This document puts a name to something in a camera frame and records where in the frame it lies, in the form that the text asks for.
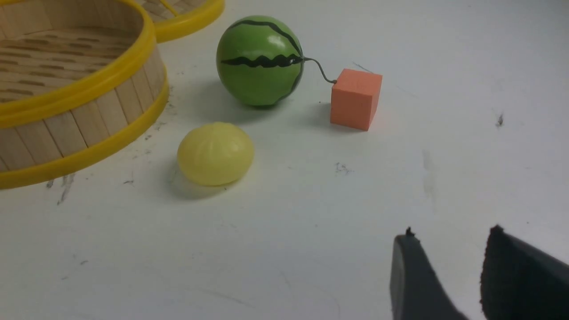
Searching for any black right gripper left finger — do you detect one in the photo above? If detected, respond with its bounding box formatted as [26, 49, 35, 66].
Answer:
[390, 227, 467, 320]

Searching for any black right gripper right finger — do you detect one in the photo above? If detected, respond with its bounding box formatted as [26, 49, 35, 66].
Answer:
[480, 225, 569, 320]

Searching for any yellow toy bun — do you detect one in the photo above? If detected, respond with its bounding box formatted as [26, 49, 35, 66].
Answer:
[176, 122, 255, 187]

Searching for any woven bamboo steamer lid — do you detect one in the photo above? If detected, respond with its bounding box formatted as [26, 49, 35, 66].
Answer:
[136, 0, 225, 43]

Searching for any bamboo steamer tray yellow rim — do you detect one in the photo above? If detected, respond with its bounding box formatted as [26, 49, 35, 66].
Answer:
[0, 0, 169, 189]

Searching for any orange foam cube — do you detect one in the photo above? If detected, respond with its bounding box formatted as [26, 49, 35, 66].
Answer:
[330, 68, 383, 131]

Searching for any green toy watermelon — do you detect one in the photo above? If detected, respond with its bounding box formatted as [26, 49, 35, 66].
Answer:
[216, 16, 310, 108]

